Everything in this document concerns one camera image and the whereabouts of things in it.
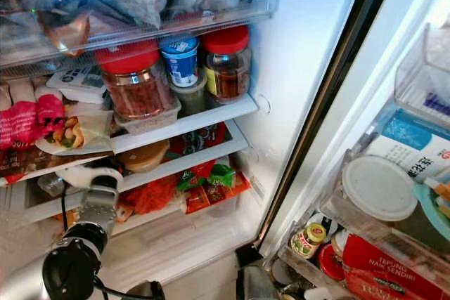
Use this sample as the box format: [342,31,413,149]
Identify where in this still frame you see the blue yogurt cup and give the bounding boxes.
[159,35,199,89]

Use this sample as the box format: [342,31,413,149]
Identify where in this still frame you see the black fridge door hinge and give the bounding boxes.
[236,242,264,267]

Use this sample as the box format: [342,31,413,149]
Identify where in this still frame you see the orange red packet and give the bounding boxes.
[183,172,251,214]

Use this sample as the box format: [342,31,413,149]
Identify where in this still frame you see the small pink white packet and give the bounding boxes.
[35,84,68,136]

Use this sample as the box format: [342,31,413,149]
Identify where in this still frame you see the red food packet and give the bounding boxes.
[169,124,213,157]

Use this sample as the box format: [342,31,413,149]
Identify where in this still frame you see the wrapped sandwich in plastic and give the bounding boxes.
[35,107,113,157]

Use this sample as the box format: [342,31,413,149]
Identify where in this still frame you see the white fridge shelf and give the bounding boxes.
[14,123,252,209]
[0,93,259,187]

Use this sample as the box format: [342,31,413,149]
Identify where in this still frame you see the teal container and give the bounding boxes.
[411,181,450,241]

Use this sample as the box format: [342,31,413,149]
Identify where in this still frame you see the small red lid jar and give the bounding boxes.
[200,26,252,100]

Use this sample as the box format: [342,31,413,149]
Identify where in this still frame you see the white box with black label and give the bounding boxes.
[46,67,106,105]

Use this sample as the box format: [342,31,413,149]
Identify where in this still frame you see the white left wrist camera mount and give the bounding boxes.
[55,165,124,190]

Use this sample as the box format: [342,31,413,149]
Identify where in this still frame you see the clear crisper drawer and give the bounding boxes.
[105,195,254,294]

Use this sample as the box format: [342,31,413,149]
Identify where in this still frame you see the small clear door bin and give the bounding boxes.
[394,26,450,129]

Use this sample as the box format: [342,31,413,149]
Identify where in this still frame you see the small yellow lid jar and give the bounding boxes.
[288,221,328,260]

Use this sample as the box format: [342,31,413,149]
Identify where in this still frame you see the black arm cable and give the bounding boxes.
[60,186,71,234]

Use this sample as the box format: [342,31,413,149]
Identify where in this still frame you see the red flour packet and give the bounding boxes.
[341,233,450,300]

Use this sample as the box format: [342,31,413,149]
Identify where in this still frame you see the white fridge door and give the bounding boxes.
[253,0,450,300]

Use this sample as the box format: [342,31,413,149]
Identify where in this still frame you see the dark brown food packet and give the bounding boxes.
[0,142,57,178]

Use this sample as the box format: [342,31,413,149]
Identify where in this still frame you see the round white lid container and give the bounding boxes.
[341,155,419,222]

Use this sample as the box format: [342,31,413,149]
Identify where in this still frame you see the small glass jar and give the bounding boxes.
[37,174,65,197]

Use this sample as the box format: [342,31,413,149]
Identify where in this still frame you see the clear plastic tub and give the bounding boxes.
[169,81,205,115]

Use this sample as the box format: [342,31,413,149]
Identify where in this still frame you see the orange bag of carrots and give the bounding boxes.
[123,177,176,215]

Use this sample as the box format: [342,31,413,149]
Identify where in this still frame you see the large red lid jar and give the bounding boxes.
[95,40,162,122]

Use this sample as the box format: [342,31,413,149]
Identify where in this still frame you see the white blue milk carton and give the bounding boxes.
[366,109,450,181]

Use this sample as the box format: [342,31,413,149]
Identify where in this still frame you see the round red lid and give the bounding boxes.
[316,242,345,281]

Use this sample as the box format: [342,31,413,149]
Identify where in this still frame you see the green and red packet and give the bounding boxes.
[176,162,236,192]

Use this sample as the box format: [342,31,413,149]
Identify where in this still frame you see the large pink white packet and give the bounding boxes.
[0,82,39,150]

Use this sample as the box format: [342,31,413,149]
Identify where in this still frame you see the large clear door bin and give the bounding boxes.
[327,149,450,259]

